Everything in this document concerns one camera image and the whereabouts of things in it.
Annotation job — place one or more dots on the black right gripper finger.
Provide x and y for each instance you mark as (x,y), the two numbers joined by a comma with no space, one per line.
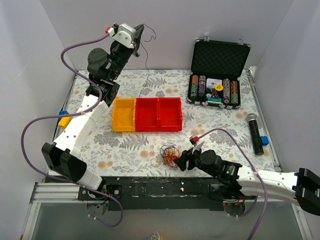
(181,162)
(187,154)

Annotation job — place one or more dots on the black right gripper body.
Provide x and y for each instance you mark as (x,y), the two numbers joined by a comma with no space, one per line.
(189,161)

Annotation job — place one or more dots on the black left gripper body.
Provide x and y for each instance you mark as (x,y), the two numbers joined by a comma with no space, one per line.
(137,40)

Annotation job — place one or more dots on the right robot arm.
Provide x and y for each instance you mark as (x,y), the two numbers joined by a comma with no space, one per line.
(301,188)

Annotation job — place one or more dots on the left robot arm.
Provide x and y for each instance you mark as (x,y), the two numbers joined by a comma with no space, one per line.
(62,155)

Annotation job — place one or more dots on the red plastic bin right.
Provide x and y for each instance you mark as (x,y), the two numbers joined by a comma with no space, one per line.
(170,114)

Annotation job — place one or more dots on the red plastic bin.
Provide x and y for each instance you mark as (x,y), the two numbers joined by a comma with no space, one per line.
(170,114)
(147,115)

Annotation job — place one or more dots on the floral patterned table mat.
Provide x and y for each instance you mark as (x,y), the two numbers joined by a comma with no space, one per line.
(140,154)

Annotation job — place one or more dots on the red plastic bin middle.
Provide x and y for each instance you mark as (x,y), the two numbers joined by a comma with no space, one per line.
(147,115)

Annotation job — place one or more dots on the teal rectangular tag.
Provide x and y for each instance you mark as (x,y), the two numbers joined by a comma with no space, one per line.
(216,100)

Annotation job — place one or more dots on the poker chip stack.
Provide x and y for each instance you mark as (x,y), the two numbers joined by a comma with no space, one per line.
(226,91)
(201,86)
(194,87)
(233,92)

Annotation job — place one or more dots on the black handheld microphone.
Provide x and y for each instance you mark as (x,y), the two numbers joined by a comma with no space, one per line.
(255,134)

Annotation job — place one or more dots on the blue toy block right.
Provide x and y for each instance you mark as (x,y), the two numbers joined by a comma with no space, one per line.
(264,140)

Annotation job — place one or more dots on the blue toy block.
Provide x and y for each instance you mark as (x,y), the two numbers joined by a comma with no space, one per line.
(63,112)
(264,140)

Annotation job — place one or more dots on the yellow plastic bin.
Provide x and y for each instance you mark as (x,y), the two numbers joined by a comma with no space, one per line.
(123,115)

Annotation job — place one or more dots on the yellow round dealer button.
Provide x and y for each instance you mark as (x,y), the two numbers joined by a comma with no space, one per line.
(218,87)

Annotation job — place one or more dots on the playing card deck box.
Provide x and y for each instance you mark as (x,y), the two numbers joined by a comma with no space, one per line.
(212,82)

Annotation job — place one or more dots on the black poker chip case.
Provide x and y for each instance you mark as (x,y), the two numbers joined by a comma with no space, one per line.
(217,60)

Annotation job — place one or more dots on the blue toy block left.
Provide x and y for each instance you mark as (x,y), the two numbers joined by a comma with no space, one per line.
(63,112)

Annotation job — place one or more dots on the yellow toy block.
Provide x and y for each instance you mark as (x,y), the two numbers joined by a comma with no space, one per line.
(64,121)

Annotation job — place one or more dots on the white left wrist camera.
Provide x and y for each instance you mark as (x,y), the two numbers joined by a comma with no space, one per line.
(122,33)

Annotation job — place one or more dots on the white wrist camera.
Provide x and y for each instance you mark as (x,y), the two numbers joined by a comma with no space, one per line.
(122,33)
(197,142)

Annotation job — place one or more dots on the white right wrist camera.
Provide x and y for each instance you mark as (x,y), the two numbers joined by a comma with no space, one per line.
(197,142)

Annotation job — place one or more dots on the cable bundle bottom edge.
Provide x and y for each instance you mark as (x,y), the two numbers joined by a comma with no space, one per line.
(157,235)

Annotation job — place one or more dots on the aluminium frame rail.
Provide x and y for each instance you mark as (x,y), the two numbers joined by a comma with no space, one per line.
(52,211)

